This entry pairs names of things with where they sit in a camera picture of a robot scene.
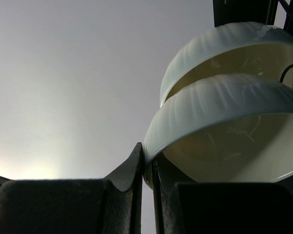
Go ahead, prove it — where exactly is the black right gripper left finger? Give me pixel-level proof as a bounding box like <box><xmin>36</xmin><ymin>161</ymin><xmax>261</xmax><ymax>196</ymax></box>
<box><xmin>0</xmin><ymin>143</ymin><xmax>143</xmax><ymax>234</ymax></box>

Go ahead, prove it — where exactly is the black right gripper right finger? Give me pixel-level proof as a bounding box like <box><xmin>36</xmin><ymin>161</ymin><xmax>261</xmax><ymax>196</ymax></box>
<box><xmin>152</xmin><ymin>158</ymin><xmax>293</xmax><ymax>234</ymax></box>

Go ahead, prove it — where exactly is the white bowl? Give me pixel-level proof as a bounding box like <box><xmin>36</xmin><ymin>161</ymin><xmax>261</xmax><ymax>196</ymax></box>
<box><xmin>143</xmin><ymin>74</ymin><xmax>293</xmax><ymax>186</ymax></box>
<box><xmin>160</xmin><ymin>22</ymin><xmax>293</xmax><ymax>105</ymax></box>

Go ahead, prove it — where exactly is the white bowl back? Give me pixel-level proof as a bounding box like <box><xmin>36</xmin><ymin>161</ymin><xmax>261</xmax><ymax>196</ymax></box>
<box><xmin>160</xmin><ymin>22</ymin><xmax>293</xmax><ymax>105</ymax></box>

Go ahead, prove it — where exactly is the black dish drying tray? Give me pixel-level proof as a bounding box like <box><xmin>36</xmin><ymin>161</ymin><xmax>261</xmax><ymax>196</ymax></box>
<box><xmin>213</xmin><ymin>0</ymin><xmax>293</xmax><ymax>34</ymax></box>

